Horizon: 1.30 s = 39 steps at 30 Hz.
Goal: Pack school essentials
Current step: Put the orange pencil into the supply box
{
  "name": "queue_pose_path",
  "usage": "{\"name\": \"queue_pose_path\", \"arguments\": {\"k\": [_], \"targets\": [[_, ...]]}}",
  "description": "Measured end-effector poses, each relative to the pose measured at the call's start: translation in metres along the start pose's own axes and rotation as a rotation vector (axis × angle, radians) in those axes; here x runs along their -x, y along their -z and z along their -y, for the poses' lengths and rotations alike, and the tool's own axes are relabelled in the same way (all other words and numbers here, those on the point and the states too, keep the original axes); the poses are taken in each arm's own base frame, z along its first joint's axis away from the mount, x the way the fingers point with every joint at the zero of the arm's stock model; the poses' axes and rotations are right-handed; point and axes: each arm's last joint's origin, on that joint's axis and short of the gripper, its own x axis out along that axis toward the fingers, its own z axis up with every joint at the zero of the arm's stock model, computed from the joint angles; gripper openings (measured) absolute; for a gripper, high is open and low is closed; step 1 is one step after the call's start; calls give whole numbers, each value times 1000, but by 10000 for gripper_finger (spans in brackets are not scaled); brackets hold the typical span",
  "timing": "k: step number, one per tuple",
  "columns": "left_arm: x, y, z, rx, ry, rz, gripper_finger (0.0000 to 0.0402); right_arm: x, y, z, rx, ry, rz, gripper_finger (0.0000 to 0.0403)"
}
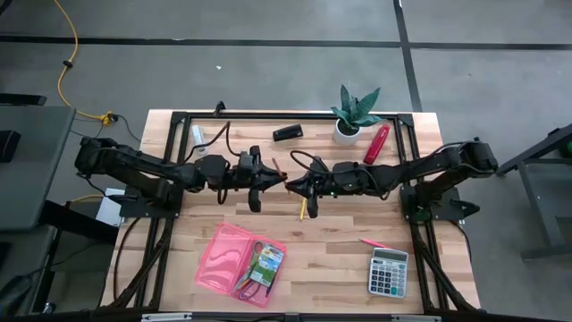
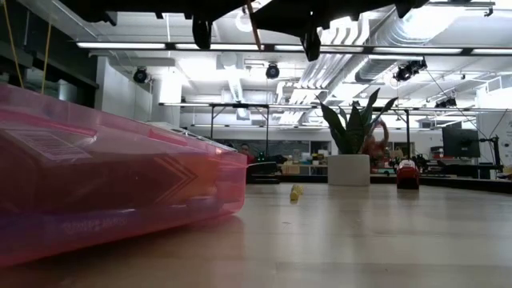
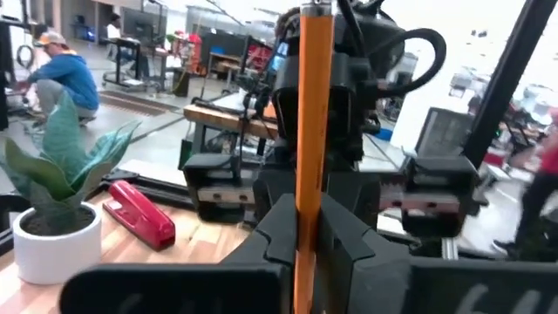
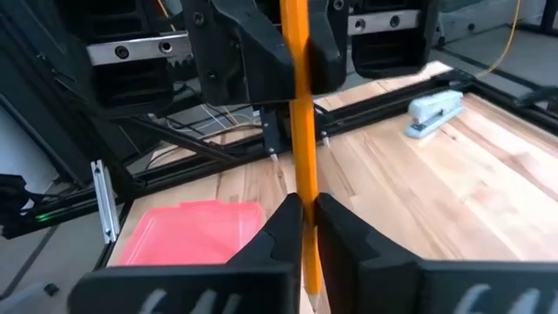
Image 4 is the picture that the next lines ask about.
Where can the pale blue stapler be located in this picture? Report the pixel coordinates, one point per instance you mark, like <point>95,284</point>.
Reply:
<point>433,114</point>

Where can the silver aluminium bracket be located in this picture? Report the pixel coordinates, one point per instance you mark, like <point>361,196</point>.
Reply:
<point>104,200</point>

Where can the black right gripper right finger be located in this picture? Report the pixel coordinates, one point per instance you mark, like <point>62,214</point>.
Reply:
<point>383,283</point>

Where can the yellow wooden pencil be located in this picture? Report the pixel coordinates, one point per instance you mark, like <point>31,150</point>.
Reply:
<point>303,144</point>

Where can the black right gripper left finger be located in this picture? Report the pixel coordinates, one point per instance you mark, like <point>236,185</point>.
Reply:
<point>244,288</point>

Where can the pink transparent pencil case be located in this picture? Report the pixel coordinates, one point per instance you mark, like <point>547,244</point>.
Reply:
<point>192,235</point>

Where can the black metal table frame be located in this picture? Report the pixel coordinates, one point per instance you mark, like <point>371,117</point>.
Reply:
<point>375,109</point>

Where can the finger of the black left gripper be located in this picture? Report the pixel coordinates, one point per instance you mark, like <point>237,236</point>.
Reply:
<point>244,56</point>
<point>329,48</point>

